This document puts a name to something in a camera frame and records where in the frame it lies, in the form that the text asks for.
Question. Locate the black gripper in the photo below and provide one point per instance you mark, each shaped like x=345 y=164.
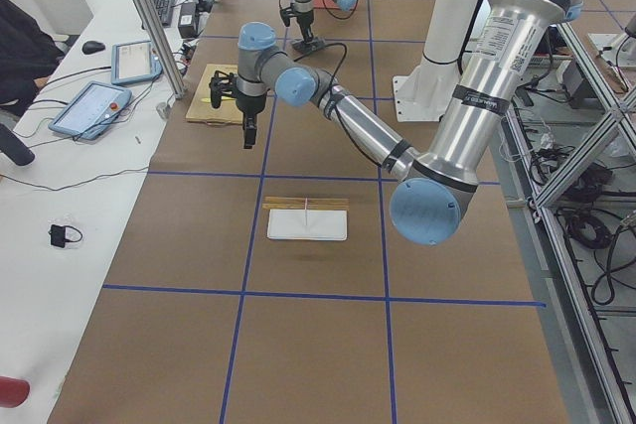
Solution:
x=247 y=107
x=303 y=20

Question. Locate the yellow plastic knife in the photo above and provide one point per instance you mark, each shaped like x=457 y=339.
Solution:
x=222 y=99

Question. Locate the wooden rack bar near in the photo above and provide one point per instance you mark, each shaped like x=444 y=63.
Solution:
x=306 y=207

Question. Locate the black power adapter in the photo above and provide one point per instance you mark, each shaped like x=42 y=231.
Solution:
x=188 y=21

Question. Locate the white rectangular tray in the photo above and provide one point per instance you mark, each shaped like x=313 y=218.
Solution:
x=307 y=225

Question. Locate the upper blue teach pendant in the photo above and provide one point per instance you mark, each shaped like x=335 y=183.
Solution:
x=134 y=62

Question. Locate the blue teach pendant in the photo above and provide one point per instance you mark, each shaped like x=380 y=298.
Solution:
x=134 y=62
x=92 y=111

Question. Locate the lower blue teach pendant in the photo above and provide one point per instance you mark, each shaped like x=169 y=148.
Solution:
x=92 y=111

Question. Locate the black computer mouse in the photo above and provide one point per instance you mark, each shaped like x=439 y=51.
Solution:
x=92 y=47

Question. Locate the small black clip device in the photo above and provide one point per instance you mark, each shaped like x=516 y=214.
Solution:
x=62 y=235

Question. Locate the red cylinder bottle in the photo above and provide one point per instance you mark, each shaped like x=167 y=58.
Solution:
x=13 y=391

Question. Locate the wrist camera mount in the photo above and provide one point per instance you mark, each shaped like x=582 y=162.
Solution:
x=222 y=83
x=287 y=14

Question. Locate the aluminium frame post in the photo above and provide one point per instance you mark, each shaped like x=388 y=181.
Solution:
x=150 y=20

